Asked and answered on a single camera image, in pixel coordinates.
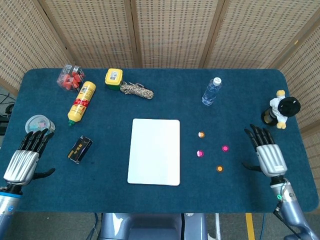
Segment clear plastic water bottle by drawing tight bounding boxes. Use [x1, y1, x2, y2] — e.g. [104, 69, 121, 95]
[201, 76, 223, 107]

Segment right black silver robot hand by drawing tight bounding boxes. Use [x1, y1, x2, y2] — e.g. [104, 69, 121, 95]
[241, 123, 289, 179]

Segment plush doll black hat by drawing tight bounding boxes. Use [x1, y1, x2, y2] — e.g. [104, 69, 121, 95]
[268, 89, 302, 130]

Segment blue table cloth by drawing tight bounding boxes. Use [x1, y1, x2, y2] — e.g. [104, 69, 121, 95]
[0, 67, 320, 214]

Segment clear box red parts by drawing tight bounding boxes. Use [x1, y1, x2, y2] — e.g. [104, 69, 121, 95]
[56, 63, 86, 93]

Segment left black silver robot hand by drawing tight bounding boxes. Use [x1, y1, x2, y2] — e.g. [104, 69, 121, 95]
[3, 128, 56, 187]

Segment yellow bottle green cap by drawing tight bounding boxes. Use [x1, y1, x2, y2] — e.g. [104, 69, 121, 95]
[67, 80, 97, 128]

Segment woven bamboo folding screen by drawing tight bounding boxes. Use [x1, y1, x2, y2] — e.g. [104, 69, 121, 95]
[0, 0, 320, 191]

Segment black cable bundle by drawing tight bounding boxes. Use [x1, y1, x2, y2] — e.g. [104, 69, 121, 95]
[0, 92, 16, 118]

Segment white magnetic board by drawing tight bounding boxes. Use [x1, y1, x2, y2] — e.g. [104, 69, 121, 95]
[127, 118, 181, 187]

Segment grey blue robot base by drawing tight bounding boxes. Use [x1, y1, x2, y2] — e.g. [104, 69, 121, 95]
[99, 212, 209, 240]

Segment braided rope bundle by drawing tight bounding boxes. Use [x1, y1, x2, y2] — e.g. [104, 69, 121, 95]
[119, 81, 155, 100]

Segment black carton gold print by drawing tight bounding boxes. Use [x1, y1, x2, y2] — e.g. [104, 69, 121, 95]
[66, 135, 94, 165]

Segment white table leg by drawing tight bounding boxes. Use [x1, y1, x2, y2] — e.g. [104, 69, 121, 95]
[214, 213, 222, 240]

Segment green tub yellow lid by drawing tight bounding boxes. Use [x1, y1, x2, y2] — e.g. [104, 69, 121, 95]
[104, 68, 124, 92]

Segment clear round clip tub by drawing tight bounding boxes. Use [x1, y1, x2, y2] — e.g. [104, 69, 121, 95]
[24, 114, 56, 140]

